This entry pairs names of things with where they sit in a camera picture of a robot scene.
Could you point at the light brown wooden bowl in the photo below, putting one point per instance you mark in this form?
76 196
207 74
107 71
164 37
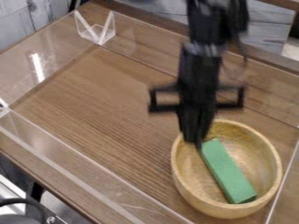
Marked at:
258 160

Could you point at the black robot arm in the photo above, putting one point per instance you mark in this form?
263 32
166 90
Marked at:
215 23

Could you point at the green rectangular block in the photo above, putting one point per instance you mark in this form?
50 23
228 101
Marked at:
232 181

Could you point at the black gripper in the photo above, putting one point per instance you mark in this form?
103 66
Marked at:
196 86

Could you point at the black metal table bracket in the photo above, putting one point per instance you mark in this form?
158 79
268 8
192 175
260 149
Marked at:
38 211

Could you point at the clear acrylic tray enclosure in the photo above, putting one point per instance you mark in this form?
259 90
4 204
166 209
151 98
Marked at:
78 131

